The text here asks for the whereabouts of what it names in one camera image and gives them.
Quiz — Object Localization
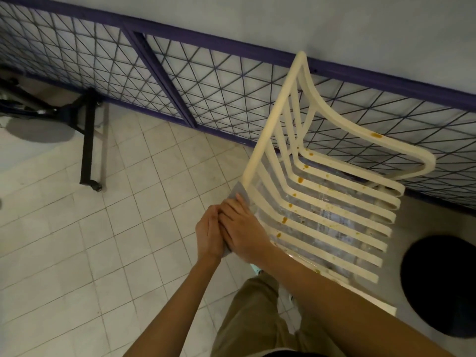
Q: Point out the person's left hand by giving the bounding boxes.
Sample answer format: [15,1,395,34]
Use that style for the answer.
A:
[195,205,227,262]

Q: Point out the person's right hand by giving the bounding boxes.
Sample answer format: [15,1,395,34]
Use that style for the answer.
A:
[218,193,277,267]

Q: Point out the grey cloth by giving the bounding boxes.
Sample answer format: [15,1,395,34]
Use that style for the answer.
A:
[224,182,258,257]

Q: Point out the person's right forearm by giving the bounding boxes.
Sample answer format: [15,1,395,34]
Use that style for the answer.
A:
[257,244,459,357]

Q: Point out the person's left forearm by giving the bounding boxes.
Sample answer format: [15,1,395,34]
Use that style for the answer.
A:
[123,255,223,357]

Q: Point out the cream plastic slatted chair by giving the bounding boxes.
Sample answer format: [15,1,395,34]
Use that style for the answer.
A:
[240,51,437,317]

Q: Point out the khaki trousers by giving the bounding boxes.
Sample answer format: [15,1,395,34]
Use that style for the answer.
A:
[210,273,347,357]

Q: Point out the purple metal mesh fence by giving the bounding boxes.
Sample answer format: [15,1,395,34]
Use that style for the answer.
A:
[0,0,476,213]

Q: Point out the black wheeled stand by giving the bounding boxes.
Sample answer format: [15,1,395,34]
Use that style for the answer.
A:
[0,76,105,193]

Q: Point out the black round bin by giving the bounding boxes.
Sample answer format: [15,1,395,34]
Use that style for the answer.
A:
[400,235,476,339]

